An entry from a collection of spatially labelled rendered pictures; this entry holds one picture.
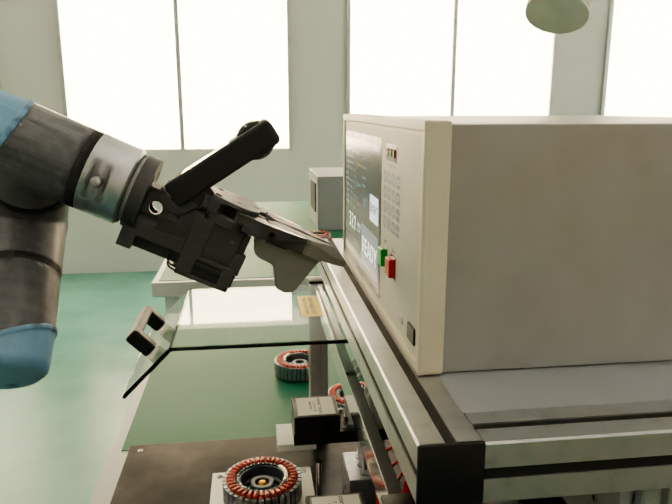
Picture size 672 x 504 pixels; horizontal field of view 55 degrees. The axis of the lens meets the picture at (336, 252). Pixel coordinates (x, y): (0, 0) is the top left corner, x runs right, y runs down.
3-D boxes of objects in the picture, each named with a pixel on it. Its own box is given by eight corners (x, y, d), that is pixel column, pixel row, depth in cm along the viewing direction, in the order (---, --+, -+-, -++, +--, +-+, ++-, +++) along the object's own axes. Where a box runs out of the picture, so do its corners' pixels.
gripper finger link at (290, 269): (324, 304, 65) (240, 270, 63) (349, 252, 64) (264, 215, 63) (328, 314, 62) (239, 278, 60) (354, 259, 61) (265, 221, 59)
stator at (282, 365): (328, 364, 148) (328, 349, 147) (319, 384, 137) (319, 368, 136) (281, 361, 150) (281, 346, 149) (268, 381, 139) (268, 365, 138)
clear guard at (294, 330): (121, 399, 73) (117, 349, 72) (152, 328, 96) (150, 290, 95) (402, 383, 77) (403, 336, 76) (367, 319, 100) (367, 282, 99)
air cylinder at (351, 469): (348, 514, 90) (349, 479, 89) (341, 484, 98) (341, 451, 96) (384, 512, 91) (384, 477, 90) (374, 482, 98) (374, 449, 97)
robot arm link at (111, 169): (114, 132, 63) (94, 135, 55) (158, 151, 64) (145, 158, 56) (86, 202, 64) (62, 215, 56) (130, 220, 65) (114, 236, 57)
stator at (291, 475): (227, 528, 85) (226, 503, 85) (219, 482, 96) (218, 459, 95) (309, 514, 88) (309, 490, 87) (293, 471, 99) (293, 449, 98)
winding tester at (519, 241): (417, 376, 52) (425, 119, 48) (342, 256, 94) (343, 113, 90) (844, 353, 57) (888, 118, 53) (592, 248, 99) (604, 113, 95)
